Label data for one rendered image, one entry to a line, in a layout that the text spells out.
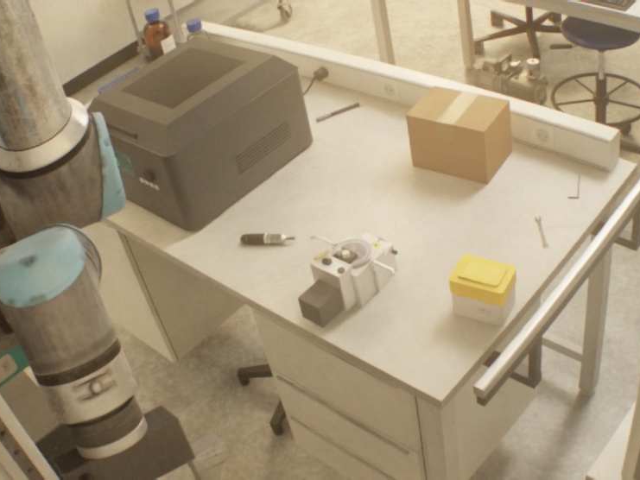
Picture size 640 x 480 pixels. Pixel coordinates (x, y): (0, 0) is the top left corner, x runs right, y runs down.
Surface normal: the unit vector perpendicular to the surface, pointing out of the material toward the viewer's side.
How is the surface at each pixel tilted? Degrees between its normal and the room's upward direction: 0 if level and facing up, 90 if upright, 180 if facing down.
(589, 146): 90
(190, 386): 0
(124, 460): 67
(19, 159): 54
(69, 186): 100
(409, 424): 90
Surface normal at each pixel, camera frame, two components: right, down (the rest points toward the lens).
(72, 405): -0.07, 0.29
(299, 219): -0.18, -0.76
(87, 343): 0.63, 0.00
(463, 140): -0.56, 0.60
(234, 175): 0.72, 0.33
